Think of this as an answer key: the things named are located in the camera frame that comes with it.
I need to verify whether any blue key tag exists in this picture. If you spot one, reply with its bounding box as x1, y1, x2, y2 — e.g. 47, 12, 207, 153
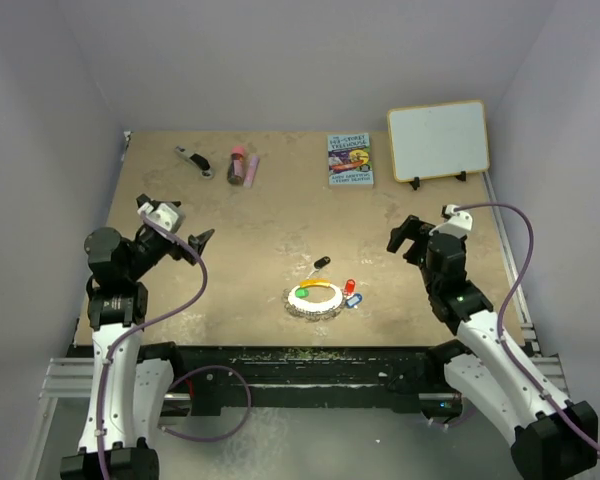
345, 293, 363, 309

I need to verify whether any yellow key tag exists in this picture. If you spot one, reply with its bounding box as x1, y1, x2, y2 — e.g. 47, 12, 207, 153
298, 278, 331, 288

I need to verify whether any large keyring with small rings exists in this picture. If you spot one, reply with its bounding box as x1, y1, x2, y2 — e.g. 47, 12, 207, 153
281, 283, 345, 321

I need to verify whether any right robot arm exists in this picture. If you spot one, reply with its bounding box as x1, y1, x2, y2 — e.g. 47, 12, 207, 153
387, 210, 598, 479

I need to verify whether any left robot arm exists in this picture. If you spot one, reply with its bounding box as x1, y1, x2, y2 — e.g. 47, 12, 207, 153
60, 195, 214, 479

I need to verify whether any small whiteboard on stand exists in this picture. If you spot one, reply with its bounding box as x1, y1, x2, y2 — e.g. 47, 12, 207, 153
387, 100, 490, 190

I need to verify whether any treehouse paperback book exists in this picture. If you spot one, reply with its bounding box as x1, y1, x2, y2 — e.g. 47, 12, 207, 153
326, 133, 375, 188

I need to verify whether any pink tube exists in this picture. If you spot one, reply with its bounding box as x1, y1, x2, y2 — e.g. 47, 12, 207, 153
243, 155, 260, 188

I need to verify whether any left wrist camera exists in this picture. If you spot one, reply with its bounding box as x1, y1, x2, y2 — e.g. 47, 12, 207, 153
138, 202, 186, 234

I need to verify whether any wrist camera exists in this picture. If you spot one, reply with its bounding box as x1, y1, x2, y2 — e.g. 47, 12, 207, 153
138, 202, 186, 234
430, 204, 473, 239

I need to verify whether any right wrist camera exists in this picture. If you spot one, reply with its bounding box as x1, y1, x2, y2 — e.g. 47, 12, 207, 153
430, 204, 473, 239

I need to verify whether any black base frame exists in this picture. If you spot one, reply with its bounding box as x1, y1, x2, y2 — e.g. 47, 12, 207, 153
64, 342, 536, 419

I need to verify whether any right aluminium rail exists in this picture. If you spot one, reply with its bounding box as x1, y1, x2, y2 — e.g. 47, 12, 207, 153
482, 172, 569, 396

